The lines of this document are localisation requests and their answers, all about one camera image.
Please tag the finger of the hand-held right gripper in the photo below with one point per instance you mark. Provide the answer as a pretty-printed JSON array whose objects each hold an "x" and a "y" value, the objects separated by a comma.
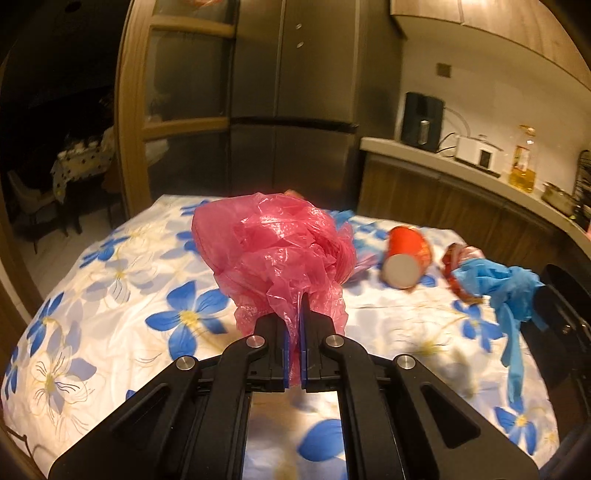
[{"x": 554, "y": 318}]

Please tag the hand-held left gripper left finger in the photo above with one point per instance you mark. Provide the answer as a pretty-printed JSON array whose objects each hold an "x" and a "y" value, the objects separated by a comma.
[{"x": 287, "y": 369}]

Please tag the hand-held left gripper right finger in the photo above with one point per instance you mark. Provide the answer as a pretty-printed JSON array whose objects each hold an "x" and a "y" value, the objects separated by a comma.
[{"x": 303, "y": 350}]

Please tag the lilac plastic bag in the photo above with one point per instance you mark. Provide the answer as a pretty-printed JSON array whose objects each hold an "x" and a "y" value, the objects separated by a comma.
[{"x": 367, "y": 265}]

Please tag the pink plastic bag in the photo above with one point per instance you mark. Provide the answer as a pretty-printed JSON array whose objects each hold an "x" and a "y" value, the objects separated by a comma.
[{"x": 268, "y": 240}]

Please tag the red and white plastic bag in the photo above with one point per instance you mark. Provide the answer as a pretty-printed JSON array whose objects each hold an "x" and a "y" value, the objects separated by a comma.
[{"x": 455, "y": 258}]

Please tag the red paper cup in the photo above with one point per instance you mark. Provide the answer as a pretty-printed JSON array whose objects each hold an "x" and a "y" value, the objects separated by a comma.
[{"x": 406, "y": 249}]

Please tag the cooking oil bottle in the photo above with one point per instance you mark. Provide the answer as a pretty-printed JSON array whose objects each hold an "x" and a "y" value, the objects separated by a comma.
[{"x": 524, "y": 175}]

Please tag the black dish rack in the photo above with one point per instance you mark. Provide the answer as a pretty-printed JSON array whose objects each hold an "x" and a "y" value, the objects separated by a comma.
[{"x": 585, "y": 175}]

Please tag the blue floral tablecloth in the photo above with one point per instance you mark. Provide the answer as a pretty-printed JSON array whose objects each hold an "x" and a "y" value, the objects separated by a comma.
[{"x": 138, "y": 323}]

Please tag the wooden base cabinets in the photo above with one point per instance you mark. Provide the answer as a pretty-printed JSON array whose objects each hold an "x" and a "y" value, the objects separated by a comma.
[{"x": 415, "y": 194}]

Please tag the beige kitchen countertop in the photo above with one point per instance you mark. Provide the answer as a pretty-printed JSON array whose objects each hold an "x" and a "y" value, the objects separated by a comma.
[{"x": 415, "y": 154}]

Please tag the black air fryer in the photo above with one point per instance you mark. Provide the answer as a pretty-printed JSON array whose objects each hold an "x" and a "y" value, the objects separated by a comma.
[{"x": 420, "y": 120}]

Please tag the grey refrigerator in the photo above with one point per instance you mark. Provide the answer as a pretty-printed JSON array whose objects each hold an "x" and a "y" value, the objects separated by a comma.
[{"x": 300, "y": 92}]

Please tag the polka dot tablecloth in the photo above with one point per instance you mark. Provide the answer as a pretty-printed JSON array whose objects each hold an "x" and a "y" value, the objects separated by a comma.
[{"x": 78, "y": 170}]

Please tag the wooden glass panel door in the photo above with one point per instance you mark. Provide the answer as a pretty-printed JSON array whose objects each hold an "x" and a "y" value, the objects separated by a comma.
[{"x": 134, "y": 115}]

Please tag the dark dining chair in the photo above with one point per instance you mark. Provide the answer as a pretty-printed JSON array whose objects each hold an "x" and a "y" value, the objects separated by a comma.
[{"x": 27, "y": 194}]

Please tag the dark wall switch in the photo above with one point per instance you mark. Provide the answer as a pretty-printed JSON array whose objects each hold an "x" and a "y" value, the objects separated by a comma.
[{"x": 443, "y": 69}]

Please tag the wooden wall cabinet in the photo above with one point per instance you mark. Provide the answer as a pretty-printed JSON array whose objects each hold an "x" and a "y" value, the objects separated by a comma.
[{"x": 485, "y": 27}]

